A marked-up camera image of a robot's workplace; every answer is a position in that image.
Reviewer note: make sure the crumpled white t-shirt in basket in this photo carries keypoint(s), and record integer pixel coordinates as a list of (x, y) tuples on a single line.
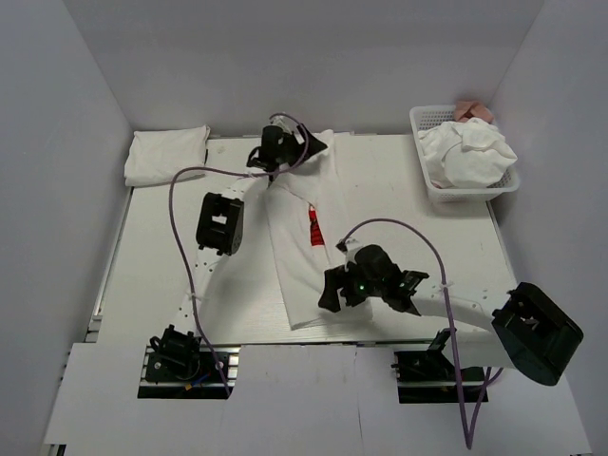
[(468, 155)]

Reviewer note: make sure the pink cloth behind basket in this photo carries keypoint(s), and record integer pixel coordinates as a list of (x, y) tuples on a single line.
[(466, 110)]

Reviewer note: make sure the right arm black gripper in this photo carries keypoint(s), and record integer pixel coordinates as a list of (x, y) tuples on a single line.
[(335, 279)]

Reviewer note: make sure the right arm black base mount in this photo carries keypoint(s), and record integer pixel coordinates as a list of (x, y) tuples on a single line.
[(426, 376)]

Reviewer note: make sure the white Coca-Cola print t-shirt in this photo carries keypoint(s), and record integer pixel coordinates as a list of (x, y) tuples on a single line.
[(307, 216)]

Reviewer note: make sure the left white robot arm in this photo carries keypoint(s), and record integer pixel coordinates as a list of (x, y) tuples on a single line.
[(219, 231)]

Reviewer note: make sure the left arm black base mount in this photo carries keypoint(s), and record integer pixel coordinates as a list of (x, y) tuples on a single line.
[(178, 365)]

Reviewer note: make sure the folded white t-shirt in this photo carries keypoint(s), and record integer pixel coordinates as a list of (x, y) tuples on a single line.
[(155, 157)]

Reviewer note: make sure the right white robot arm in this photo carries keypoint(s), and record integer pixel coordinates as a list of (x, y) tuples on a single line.
[(521, 329)]

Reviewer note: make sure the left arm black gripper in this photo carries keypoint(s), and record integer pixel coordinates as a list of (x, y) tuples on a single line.
[(314, 146)]

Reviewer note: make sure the white plastic laundry basket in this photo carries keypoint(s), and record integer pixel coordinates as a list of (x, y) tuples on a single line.
[(428, 116)]

